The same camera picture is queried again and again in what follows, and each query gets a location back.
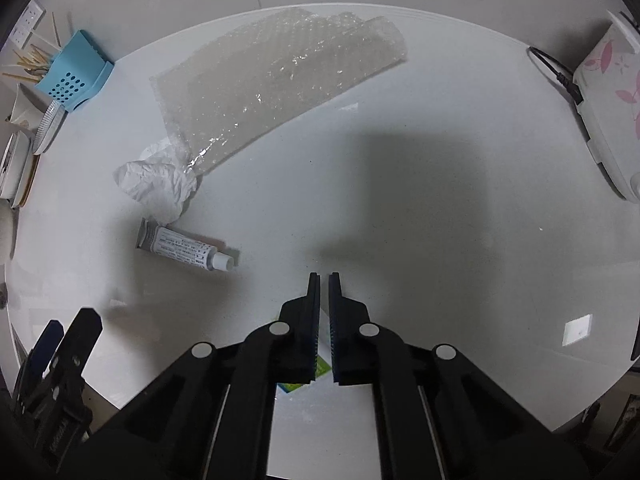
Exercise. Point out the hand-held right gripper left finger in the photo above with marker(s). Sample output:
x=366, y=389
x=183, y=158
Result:
x=302, y=345

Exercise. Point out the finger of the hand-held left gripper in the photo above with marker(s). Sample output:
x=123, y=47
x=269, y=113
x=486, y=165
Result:
x=45, y=342
x=82, y=332

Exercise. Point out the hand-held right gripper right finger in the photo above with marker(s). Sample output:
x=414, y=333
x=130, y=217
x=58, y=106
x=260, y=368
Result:
x=347, y=345

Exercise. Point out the green and white packet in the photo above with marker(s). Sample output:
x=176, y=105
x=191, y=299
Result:
x=324, y=360

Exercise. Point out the white ointment tube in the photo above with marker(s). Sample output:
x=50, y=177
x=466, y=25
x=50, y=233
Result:
x=180, y=247

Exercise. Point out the white tissue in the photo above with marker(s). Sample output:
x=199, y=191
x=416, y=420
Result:
x=150, y=185

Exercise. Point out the clear bubble wrap sheet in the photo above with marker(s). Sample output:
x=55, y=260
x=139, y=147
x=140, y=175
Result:
x=280, y=85

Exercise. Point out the round wooden trivet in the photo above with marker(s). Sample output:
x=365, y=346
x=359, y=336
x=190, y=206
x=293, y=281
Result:
x=29, y=182

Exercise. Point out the stack of white bowls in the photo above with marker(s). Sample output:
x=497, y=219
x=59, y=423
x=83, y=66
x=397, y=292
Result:
x=15, y=165

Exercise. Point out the blue patterned plate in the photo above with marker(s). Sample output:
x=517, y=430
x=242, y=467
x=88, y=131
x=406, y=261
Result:
x=47, y=130

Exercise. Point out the blue plastic utensil holder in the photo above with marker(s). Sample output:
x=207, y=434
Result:
x=75, y=75

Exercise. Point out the bundle of wooden chopsticks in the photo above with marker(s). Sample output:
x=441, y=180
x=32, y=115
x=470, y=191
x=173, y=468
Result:
x=35, y=57

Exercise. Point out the white floral rice cooker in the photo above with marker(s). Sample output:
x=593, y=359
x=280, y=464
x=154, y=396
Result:
x=615, y=110

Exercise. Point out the white wall socket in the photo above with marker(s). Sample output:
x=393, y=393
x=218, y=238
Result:
x=21, y=34
x=34, y=14

